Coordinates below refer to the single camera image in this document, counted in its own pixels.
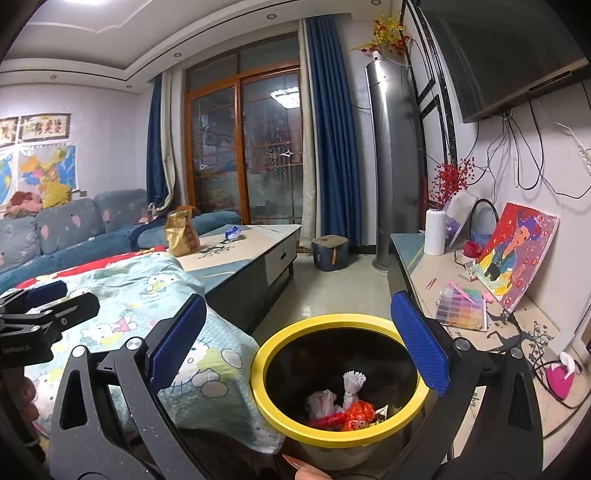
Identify black wire hoop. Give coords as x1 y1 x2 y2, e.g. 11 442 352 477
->
468 198 499 245

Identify framed calligraphy picture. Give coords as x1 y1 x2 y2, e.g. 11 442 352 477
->
18 113 71 143
0 117 19 148

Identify world map poster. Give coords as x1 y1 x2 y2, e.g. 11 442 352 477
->
0 148 19 206

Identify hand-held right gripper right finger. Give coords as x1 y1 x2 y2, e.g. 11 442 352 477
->
369 291 543 480

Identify yellow rimmed waste bin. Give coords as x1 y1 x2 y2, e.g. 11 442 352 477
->
249 314 432 472

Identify orange net bag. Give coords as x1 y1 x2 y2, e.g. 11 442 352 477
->
344 401 376 431

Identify hanging black cables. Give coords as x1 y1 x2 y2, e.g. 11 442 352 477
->
480 102 591 204

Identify blue heart pattern sofa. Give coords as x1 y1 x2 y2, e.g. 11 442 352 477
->
0 188 241 291

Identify white ribbed vase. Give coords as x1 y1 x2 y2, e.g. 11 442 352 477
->
424 209 448 256

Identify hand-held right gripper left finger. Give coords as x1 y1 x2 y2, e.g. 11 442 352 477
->
48 293 213 480

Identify person's left hand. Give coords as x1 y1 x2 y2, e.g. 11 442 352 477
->
17 376 38 424

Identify grey coffee table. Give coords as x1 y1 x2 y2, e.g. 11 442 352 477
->
175 224 303 335

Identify long tv cabinet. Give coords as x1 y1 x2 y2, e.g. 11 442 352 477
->
388 231 591 462

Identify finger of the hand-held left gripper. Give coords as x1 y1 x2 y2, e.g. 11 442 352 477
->
0 279 69 315
0 292 100 337

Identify brown paper bag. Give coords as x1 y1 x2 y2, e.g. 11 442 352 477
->
165 209 201 257

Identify beige curtain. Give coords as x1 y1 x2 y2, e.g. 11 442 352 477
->
298 18 319 247
161 69 188 208

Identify clear bead organiser box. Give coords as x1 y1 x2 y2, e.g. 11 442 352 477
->
436 285 489 332

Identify wall mounted television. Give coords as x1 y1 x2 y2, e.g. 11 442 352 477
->
418 0 587 123

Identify person's right hand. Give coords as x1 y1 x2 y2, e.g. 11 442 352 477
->
281 455 326 480

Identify small purple canvas painting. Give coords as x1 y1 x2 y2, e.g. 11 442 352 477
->
444 191 478 250

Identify pink white plastic object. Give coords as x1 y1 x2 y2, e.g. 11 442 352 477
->
545 353 583 401

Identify pile of clothes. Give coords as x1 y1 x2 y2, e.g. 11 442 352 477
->
4 190 43 217

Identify blue curtain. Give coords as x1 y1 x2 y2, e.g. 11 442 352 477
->
305 16 363 247
147 74 178 210

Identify cartoon cat printed blanket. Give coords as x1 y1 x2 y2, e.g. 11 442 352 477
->
0 256 284 455

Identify grey tower air conditioner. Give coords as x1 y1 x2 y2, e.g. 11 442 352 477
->
365 58 428 273

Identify blue storage stool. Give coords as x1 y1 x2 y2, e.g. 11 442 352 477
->
311 234 350 272

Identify white plastic bag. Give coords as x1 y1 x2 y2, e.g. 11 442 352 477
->
305 390 338 418

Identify wooden sliding glass door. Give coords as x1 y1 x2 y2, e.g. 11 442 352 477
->
185 46 308 227

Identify red printed cloth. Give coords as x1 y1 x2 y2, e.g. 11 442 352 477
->
14 247 167 289

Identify red snack wrapper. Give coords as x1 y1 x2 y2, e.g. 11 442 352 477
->
307 413 347 428

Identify colourful portrait painting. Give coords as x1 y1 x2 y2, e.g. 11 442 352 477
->
475 202 560 315

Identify yellow artificial flowers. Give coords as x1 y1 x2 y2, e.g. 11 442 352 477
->
353 14 411 58

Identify country map poster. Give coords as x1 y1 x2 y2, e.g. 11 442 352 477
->
18 145 77 195

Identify pink plastic tool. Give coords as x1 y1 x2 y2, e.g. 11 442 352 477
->
445 284 495 304

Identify yellow pillow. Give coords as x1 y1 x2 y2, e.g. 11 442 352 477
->
41 181 72 208

